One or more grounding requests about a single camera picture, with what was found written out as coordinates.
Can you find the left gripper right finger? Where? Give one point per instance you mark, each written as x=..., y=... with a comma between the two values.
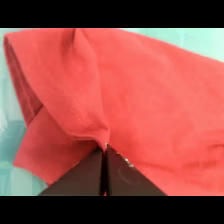
x=130, y=181

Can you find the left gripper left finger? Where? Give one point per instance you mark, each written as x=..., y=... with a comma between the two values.
x=84, y=180

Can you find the red T-shirt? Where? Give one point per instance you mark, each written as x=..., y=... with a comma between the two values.
x=140, y=100

